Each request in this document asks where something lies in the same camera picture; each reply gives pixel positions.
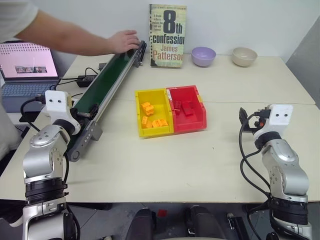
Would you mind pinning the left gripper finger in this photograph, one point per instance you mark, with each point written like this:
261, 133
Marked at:
95, 109
88, 115

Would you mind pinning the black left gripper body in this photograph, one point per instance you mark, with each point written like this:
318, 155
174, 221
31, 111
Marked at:
79, 119

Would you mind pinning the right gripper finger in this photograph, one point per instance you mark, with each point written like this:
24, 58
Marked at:
261, 110
243, 115

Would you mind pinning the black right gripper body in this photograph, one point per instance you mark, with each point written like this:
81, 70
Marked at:
253, 123

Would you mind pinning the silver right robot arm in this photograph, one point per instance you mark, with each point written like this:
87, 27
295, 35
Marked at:
285, 165

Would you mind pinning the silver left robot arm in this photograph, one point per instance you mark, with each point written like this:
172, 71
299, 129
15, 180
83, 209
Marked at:
42, 160

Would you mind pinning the person's bare forearm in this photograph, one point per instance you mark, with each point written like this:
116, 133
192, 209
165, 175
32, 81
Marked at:
70, 37

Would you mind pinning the green conveyor belt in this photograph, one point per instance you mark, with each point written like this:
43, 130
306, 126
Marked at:
105, 82

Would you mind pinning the person's bare hand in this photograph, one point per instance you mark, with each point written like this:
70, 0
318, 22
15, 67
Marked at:
125, 41

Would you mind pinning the black power adapter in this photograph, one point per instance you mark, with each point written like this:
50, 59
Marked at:
86, 80

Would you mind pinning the small black remote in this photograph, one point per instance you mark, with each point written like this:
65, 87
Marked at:
102, 66

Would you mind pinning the red plastic bin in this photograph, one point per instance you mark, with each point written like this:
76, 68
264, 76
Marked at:
192, 122

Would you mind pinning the orange toy brick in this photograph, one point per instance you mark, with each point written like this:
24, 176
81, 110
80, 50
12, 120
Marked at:
147, 108
159, 123
144, 122

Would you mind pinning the red toy brick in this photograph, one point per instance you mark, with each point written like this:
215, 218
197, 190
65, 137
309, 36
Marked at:
187, 109
177, 105

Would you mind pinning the beige bowl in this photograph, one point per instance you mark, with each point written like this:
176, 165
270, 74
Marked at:
244, 57

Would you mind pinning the grey partition panel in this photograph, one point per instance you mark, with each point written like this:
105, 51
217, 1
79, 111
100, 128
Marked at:
306, 65

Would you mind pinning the grey laptop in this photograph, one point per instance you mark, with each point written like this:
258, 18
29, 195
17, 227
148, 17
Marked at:
27, 75

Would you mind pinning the purple bowl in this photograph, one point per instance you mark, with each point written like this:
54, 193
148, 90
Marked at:
203, 56

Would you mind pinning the yellow plastic bin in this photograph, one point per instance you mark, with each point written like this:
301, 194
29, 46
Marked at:
163, 131

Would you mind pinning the dark rounded shape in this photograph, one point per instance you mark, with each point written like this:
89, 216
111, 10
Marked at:
141, 225
203, 223

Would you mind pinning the small red floor object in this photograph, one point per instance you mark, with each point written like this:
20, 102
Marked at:
162, 213

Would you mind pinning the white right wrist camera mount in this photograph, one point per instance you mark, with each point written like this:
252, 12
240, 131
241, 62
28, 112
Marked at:
281, 117

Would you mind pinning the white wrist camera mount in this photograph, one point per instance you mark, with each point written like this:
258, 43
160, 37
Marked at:
281, 117
57, 105

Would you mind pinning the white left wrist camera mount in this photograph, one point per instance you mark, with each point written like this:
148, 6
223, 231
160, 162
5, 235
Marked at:
57, 105

